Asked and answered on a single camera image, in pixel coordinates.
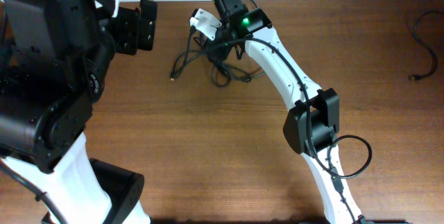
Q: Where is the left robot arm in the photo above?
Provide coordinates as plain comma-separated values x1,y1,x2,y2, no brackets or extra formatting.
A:
1,0,150,223

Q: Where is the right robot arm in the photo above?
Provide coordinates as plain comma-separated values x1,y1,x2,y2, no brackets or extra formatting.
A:
208,0,373,223

